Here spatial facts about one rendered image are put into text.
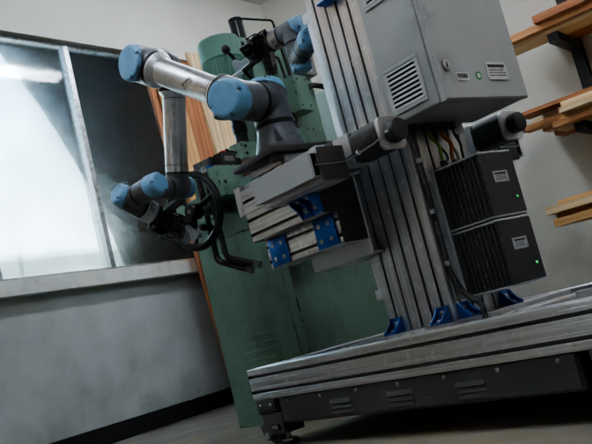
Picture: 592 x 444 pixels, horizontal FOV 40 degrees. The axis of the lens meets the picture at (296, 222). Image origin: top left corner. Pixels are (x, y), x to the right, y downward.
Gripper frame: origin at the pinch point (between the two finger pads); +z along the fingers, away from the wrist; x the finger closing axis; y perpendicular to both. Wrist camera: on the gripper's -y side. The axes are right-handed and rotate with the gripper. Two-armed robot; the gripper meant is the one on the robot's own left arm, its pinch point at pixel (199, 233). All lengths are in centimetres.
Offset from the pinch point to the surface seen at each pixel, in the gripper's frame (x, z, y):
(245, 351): -16, 42, 26
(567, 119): 53, 176, -138
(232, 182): 1.1, 9.0, -25.6
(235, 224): -5.2, 18.9, -14.8
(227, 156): 1.2, 4.7, -34.9
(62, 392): -140, 40, 25
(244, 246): -3.5, 23.4, -7.0
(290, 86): 10, 22, -76
